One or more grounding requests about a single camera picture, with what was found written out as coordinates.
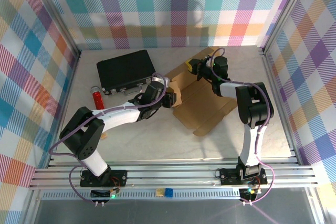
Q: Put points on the brown cardboard box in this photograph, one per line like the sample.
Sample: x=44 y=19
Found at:
x=199 y=103

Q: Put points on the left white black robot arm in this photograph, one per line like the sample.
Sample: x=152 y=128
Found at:
x=118 y=113

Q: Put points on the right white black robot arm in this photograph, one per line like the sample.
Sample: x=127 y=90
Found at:
x=254 y=106

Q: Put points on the black hard case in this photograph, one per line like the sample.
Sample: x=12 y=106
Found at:
x=123 y=69

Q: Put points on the red tube with silver cap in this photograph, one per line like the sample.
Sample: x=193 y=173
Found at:
x=97 y=98

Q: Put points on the small wooden tag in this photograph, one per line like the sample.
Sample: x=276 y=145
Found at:
x=104 y=136

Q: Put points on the small tan block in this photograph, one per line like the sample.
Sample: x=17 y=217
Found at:
x=159 y=192

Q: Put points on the small blue block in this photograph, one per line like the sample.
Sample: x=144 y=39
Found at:
x=168 y=192

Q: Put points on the black controller board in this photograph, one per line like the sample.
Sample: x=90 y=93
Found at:
x=248 y=193
x=101 y=194

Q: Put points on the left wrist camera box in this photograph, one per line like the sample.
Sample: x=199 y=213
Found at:
x=158 y=81

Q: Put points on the aluminium side rail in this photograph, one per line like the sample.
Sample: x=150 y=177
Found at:
x=268 y=69
x=68 y=95

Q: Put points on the aluminium frame rail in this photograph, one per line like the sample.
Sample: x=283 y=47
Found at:
x=170 y=175

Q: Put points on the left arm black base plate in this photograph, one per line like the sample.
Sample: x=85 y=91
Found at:
x=118 y=176

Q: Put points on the aluminium corner post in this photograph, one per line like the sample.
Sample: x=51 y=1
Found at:
x=56 y=16
x=286 y=11

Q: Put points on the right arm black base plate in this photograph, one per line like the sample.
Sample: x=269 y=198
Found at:
x=228 y=175

